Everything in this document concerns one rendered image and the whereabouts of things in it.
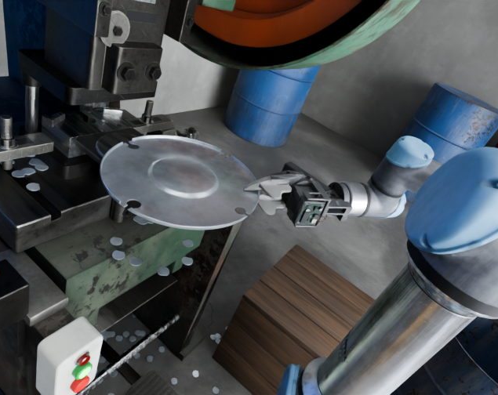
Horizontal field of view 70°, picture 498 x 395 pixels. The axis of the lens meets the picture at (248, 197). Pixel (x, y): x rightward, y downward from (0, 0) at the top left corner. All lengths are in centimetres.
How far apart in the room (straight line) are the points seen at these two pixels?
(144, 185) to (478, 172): 48
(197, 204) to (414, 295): 36
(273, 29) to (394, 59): 299
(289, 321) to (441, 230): 81
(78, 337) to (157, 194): 24
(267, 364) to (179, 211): 75
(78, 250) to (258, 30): 61
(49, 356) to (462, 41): 362
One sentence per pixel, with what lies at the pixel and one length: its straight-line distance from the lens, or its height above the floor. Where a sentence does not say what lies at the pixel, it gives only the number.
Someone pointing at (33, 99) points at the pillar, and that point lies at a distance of 81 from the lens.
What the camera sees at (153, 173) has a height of 80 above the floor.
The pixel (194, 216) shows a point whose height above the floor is 79.
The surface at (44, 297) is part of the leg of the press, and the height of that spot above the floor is 64.
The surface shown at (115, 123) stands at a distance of 83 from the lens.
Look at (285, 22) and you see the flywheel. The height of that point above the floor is 107.
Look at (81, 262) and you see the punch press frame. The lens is 69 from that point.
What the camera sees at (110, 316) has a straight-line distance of 103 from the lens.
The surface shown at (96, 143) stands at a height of 78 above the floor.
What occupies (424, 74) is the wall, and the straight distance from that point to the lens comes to 379.
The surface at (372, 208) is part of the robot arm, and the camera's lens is 79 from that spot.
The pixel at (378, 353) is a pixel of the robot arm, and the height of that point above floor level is 84.
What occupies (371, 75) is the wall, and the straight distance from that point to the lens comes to 388.
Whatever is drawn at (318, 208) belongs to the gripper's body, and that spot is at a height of 83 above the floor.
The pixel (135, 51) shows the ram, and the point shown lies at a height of 97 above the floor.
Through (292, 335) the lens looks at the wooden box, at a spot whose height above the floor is 35.
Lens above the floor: 115
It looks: 32 degrees down
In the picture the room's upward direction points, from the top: 23 degrees clockwise
